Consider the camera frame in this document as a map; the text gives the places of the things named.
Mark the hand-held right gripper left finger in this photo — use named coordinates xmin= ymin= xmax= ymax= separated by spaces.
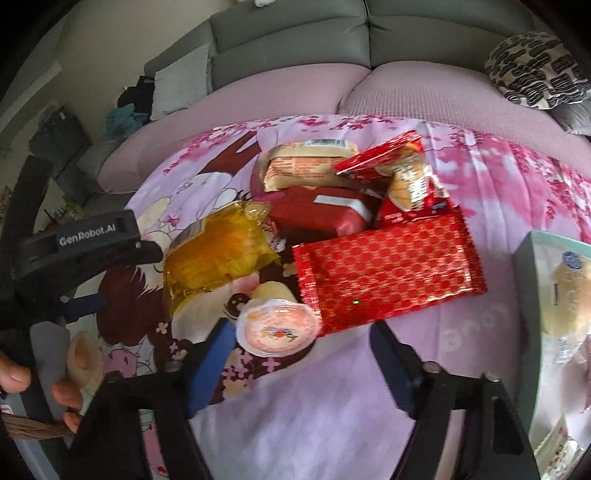
xmin=62 ymin=318 xmax=238 ymax=480

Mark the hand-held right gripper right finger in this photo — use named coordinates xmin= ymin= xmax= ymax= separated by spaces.
xmin=369 ymin=319 xmax=541 ymax=480

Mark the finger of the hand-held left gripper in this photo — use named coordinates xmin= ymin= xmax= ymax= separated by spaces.
xmin=58 ymin=294 xmax=108 ymax=324
xmin=111 ymin=239 xmax=163 ymax=273

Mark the yellow cake packet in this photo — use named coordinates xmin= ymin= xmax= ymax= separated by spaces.
xmin=164 ymin=200 xmax=280 ymax=319

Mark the orange jelly cup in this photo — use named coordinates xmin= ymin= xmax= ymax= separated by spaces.
xmin=235 ymin=298 xmax=319 ymax=357

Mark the red patterned wafer packet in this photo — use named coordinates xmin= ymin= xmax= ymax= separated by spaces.
xmin=292 ymin=205 xmax=488 ymax=334

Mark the teal shallow cardboard tray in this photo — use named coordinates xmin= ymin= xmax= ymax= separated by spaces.
xmin=513 ymin=231 xmax=591 ymax=480

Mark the dark red snack packet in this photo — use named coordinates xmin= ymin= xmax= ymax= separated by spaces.
xmin=269 ymin=185 xmax=382 ymax=245

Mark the beige bread packet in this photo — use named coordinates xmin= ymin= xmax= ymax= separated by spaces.
xmin=252 ymin=138 xmax=358 ymax=195

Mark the red packet with bun picture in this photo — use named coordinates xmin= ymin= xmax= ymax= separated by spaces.
xmin=335 ymin=130 xmax=451 ymax=227

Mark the white steamed bun packet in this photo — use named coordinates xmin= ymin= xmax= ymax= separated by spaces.
xmin=542 ymin=251 xmax=591 ymax=365

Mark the person's left hand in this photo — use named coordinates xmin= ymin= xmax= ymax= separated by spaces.
xmin=0 ymin=348 xmax=86 ymax=435

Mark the printed cartoon blanket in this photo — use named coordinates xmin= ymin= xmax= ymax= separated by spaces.
xmin=99 ymin=113 xmax=591 ymax=480

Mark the dark grey cloth bag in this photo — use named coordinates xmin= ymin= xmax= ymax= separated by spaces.
xmin=30 ymin=107 xmax=90 ymax=160

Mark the teal cloth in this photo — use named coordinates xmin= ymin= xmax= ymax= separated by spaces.
xmin=105 ymin=105 xmax=148 ymax=141

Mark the dark clothing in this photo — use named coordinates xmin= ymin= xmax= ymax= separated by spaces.
xmin=117 ymin=76 xmax=155 ymax=112

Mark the light grey cushion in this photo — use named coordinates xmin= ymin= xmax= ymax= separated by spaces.
xmin=150 ymin=46 xmax=211 ymax=121

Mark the pink sofa cover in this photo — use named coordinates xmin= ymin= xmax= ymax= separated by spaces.
xmin=97 ymin=62 xmax=591 ymax=208

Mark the grey sofa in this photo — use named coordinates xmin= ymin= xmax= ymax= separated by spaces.
xmin=143 ymin=0 xmax=591 ymax=134

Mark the grey pillow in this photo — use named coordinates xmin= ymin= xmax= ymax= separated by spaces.
xmin=551 ymin=102 xmax=591 ymax=137

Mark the black white patterned pillow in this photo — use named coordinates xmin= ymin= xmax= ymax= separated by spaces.
xmin=484 ymin=31 xmax=591 ymax=109

